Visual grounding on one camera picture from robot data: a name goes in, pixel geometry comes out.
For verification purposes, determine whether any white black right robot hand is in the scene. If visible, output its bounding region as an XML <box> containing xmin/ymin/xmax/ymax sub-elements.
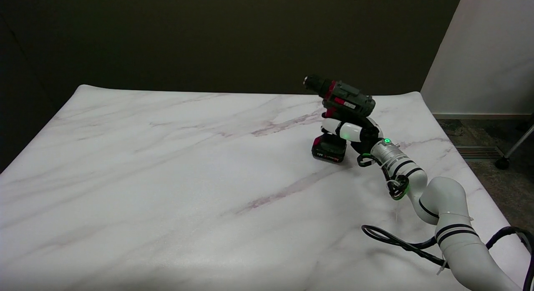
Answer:
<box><xmin>320</xmin><ymin>116</ymin><xmax>384</xmax><ymax>156</ymax></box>

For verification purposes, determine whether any grey leg with black caster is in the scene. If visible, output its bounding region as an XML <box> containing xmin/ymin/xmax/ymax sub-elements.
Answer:
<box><xmin>495</xmin><ymin>124</ymin><xmax>534</xmax><ymax>170</ymax></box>

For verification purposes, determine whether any black wrist cable bundle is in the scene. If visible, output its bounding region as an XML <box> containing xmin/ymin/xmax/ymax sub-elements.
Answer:
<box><xmin>357</xmin><ymin>153</ymin><xmax>411</xmax><ymax>201</ymax></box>

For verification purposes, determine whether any metal floor vent grille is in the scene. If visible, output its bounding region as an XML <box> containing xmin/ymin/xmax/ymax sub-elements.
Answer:
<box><xmin>455</xmin><ymin>146</ymin><xmax>506</xmax><ymax>160</ymax></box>

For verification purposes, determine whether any long black robot cable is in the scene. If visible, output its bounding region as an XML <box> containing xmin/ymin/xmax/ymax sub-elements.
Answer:
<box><xmin>361</xmin><ymin>224</ymin><xmax>534</xmax><ymax>291</ymax></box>

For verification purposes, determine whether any dark green cordless power screwdriver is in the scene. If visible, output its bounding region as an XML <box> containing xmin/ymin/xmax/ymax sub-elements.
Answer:
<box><xmin>303</xmin><ymin>74</ymin><xmax>376</xmax><ymax>163</ymax></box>

